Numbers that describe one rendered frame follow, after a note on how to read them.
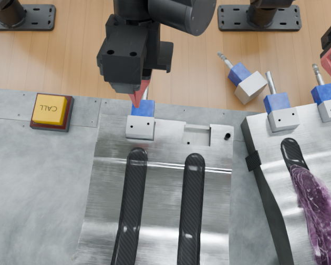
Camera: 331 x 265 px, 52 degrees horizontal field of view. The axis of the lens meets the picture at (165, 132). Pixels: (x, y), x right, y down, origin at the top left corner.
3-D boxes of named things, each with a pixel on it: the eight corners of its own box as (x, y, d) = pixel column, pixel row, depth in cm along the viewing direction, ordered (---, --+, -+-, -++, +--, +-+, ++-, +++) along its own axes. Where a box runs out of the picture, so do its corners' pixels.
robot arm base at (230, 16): (314, 10, 74) (310, -16, 76) (224, 10, 74) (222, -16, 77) (300, 31, 82) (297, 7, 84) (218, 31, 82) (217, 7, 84)
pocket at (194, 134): (183, 127, 69) (184, 121, 65) (209, 129, 69) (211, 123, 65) (181, 148, 68) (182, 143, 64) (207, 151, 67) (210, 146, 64)
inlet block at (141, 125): (135, 81, 71) (133, 69, 66) (159, 83, 71) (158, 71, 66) (128, 141, 67) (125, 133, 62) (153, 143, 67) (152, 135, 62)
